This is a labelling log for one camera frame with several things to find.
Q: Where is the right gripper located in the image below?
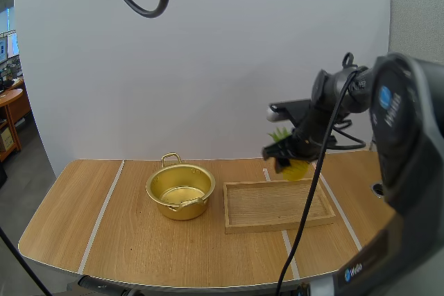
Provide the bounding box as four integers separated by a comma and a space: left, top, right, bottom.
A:
262, 128, 327, 175

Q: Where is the yellow toy pineapple green crown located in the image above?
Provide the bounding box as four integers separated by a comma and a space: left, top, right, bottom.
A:
267, 127, 310, 182

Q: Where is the shallow wooden tray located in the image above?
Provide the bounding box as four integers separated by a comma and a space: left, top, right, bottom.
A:
222, 177, 337, 236

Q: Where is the brown wooden desk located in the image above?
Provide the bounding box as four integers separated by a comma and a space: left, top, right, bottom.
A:
0, 78, 33, 164

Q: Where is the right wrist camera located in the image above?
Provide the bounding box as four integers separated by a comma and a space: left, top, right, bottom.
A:
266, 98, 314, 128

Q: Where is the gold pot with two handles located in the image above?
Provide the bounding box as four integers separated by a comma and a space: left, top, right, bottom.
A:
145, 152, 216, 222

